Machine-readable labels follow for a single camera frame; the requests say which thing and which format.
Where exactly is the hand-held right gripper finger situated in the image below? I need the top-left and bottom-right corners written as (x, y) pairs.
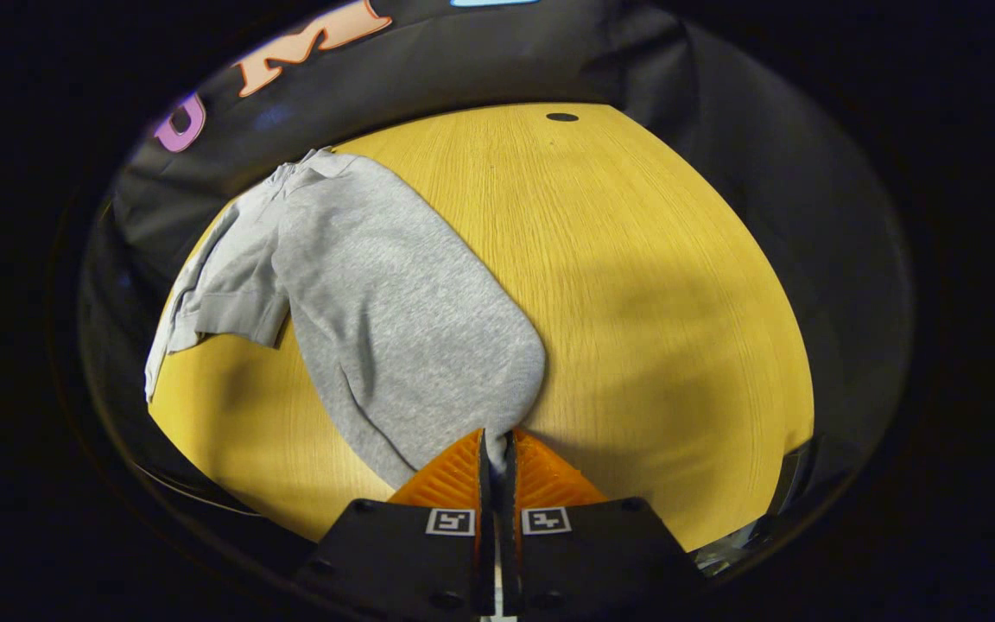
top-left (295, 428), bottom-right (498, 622)
top-left (498, 428), bottom-right (710, 622)

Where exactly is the grey zip-neck sweatshirt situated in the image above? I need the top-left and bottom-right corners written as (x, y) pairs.
top-left (143, 147), bottom-right (548, 490)

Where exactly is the black backdrop cloth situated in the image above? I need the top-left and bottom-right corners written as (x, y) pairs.
top-left (74, 0), bottom-right (917, 554)

